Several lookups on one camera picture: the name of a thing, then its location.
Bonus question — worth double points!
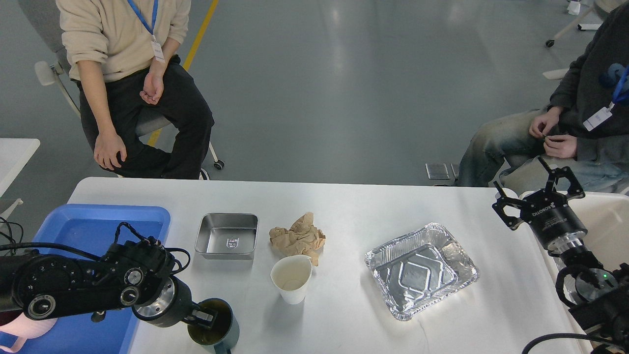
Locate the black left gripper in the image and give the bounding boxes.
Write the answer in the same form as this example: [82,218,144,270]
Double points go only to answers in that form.
[133,276,218,327]

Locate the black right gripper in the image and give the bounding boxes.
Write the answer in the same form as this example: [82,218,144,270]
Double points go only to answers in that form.
[492,156,588,251]

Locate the dark green mug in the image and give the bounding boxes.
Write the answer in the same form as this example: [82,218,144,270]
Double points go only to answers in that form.
[187,298,240,354]

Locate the square stainless steel tray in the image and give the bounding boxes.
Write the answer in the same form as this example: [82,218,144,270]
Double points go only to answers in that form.
[195,213,258,261]

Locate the aluminium foil tray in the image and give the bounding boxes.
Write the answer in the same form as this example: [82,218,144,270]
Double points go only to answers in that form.
[364,223,480,321]

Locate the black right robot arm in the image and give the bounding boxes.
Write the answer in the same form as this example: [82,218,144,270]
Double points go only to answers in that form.
[492,158,629,354]

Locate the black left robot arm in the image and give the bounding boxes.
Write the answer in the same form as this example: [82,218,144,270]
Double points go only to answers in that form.
[1,222,218,329]

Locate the person in dark hoodie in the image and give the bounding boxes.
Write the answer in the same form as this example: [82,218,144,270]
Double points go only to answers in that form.
[454,3,629,193]

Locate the white paper cup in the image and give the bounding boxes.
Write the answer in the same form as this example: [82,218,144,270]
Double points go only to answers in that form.
[270,255,313,305]

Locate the metal floor plate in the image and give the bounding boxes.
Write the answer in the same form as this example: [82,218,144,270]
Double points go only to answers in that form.
[425,163,459,180]

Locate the crumpled brown paper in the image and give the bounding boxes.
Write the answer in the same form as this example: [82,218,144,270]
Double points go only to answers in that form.
[269,211,326,266]

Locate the blue plastic tray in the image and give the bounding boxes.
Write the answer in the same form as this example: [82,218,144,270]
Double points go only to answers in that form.
[21,204,171,354]

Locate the pink ribbed mug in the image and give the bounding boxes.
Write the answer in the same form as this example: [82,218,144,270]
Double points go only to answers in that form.
[0,314,57,354]

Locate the person in beige sweater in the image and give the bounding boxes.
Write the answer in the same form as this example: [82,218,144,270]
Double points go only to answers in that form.
[56,0,214,180]

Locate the white chair base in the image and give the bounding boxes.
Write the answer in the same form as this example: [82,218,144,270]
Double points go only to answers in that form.
[544,0,622,48]

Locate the white side table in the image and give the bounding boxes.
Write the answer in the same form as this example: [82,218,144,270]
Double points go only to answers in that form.
[0,138,40,197]

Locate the black cables at left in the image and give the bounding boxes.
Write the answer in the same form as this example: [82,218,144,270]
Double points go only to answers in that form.
[0,216,24,256]

